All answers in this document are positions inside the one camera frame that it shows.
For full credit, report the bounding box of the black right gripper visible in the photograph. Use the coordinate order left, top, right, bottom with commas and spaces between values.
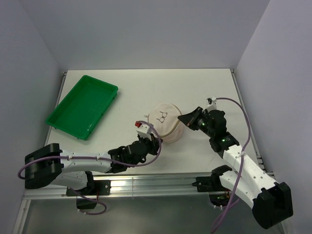
178, 106, 215, 137

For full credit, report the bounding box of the white mesh laundry bag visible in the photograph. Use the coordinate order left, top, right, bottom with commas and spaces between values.
145, 103, 184, 144

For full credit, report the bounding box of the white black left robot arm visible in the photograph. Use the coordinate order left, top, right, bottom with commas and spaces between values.
18, 134, 162, 195

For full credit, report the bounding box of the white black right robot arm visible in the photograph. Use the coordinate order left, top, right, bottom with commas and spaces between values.
178, 107, 293, 229

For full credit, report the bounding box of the green plastic tray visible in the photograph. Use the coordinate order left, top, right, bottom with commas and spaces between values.
46, 75, 118, 140

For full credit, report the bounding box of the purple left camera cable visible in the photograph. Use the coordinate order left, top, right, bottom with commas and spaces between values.
17, 121, 163, 180

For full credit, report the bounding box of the purple camera cable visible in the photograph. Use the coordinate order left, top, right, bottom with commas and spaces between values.
17, 121, 163, 180
210, 97, 251, 234

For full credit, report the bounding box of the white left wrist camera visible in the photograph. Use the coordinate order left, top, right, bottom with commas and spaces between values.
135, 121, 152, 141

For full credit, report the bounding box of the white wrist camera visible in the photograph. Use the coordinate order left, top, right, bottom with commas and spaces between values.
135, 121, 152, 141
206, 97, 217, 112

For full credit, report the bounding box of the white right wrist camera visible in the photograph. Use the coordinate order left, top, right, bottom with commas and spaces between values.
206, 97, 217, 112

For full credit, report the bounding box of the aluminium table edge rail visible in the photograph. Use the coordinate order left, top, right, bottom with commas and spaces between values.
22, 173, 210, 200

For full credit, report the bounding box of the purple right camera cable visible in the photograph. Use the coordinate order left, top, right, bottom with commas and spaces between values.
210, 97, 251, 234

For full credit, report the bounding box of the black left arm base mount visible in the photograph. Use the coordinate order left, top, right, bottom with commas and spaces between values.
66, 180, 111, 215

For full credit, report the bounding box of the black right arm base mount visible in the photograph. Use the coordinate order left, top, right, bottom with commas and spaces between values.
192, 176, 230, 210

